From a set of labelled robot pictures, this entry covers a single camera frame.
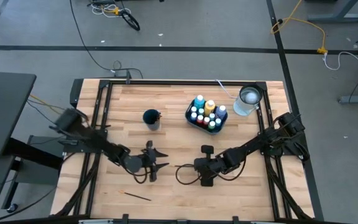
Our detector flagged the black floor cable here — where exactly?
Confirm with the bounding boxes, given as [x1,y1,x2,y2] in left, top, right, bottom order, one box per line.
[69,0,144,79]

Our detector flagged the large teal paint bottle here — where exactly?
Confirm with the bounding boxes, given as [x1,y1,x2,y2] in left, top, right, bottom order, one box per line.
[193,95,205,110]

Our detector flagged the white plastic pitcher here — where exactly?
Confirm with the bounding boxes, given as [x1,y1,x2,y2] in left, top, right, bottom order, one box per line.
[232,83,264,117]

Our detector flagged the dark blue plastic cup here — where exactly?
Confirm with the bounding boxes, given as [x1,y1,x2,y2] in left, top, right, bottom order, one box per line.
[142,108,162,131]

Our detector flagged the white cable bundle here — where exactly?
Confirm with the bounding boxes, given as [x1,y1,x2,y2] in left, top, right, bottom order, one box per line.
[91,2,121,17]

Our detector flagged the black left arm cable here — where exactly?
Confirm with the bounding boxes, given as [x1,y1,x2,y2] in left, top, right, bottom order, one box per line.
[123,164,155,185]

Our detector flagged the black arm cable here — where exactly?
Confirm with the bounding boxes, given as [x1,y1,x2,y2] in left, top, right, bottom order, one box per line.
[175,158,247,186]
[123,164,155,185]

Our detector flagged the white ball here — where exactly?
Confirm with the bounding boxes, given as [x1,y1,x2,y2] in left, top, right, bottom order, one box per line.
[245,92,258,105]

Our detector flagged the silver aluminium bar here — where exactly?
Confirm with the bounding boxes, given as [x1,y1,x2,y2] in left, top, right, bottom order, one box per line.
[78,219,114,224]

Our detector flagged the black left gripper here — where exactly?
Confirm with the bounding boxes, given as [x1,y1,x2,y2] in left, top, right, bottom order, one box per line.
[140,140,170,183]

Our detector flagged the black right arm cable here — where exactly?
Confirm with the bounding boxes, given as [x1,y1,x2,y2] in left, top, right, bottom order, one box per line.
[175,158,247,186]

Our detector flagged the large purple paint bottle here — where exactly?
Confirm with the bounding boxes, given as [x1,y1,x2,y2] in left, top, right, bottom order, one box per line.
[215,105,227,121]

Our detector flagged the grey desk leg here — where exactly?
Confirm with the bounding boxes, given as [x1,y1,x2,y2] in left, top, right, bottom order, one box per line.
[306,0,358,23]

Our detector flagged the black desk base frame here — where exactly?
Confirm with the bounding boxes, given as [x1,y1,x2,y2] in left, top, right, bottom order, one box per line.
[3,134,65,215]

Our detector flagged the orange-bristle paint brush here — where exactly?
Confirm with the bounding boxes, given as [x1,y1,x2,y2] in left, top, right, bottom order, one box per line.
[119,190,152,202]

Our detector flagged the thin white cable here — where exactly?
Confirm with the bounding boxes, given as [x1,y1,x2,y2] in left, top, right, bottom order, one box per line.
[215,78,237,100]

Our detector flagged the large yellow paint bottle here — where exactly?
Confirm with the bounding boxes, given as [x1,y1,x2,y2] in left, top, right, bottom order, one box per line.
[204,100,216,116]

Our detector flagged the black coiled cable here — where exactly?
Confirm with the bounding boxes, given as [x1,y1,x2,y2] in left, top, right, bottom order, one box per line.
[120,9,141,32]

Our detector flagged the yellow extension cord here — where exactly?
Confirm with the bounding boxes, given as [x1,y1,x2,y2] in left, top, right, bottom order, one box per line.
[270,0,329,55]

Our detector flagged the white floor cable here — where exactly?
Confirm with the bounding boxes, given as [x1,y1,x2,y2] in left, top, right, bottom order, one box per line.
[323,51,358,85]

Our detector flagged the grey-teal plastic bin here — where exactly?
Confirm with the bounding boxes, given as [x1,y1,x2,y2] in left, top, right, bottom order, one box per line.
[185,98,229,135]

